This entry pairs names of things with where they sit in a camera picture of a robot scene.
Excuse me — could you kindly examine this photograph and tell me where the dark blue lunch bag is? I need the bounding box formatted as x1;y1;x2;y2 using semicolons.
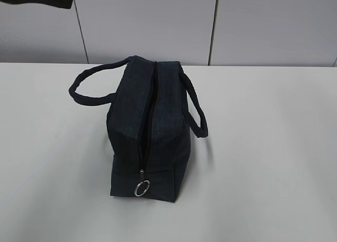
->
68;55;208;203

